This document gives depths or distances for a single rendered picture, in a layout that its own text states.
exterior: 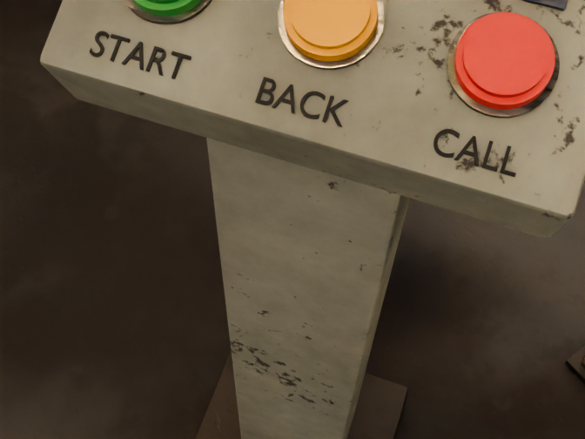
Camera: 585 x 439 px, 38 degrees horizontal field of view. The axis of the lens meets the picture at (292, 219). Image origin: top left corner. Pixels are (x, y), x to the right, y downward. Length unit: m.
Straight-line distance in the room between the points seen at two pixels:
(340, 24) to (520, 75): 0.08
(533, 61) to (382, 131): 0.07
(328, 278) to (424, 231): 0.53
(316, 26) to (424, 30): 0.05
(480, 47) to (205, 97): 0.12
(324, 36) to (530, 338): 0.67
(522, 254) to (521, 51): 0.68
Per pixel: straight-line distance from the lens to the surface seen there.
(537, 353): 0.98
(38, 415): 0.95
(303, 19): 0.37
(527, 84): 0.36
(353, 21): 0.37
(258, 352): 0.64
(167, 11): 0.39
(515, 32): 0.37
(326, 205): 0.43
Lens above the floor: 0.88
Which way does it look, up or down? 60 degrees down
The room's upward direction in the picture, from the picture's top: 2 degrees clockwise
